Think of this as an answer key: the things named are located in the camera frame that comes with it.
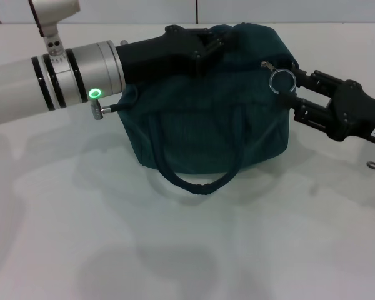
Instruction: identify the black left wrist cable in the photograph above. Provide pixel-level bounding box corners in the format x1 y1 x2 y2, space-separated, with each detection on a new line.
89 86 138 121

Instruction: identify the metal zipper pull ring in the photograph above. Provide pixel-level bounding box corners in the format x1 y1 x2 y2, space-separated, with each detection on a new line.
261 60 298 95

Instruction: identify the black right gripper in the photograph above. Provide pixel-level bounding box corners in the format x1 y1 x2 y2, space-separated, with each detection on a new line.
277 66 375 145

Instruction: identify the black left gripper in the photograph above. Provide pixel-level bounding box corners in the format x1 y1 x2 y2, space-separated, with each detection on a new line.
115 24 240 86

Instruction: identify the dark teal insulated lunch bag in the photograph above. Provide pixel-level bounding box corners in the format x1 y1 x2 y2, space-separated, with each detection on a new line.
117 22 301 197

